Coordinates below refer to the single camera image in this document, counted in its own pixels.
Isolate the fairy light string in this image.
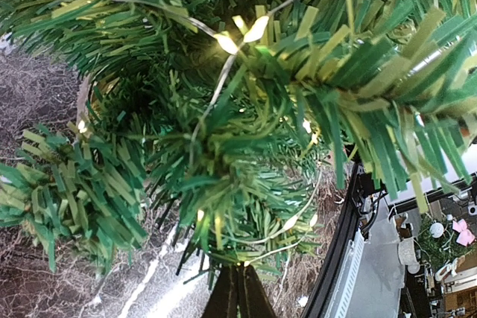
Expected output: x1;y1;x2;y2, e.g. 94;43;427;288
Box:
74;0;336;269

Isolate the black front table rail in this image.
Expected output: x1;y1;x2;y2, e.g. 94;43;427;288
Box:
303;154;476;317

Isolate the small green christmas tree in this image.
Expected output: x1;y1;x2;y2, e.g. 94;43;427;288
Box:
1;0;476;269

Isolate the white slotted cable duct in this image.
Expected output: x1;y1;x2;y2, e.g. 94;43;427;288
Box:
324;229;364;318

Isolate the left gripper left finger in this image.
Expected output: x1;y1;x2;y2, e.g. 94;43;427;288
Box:
201;265;241;318

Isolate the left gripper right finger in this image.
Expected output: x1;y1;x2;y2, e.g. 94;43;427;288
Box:
238;265;277;318

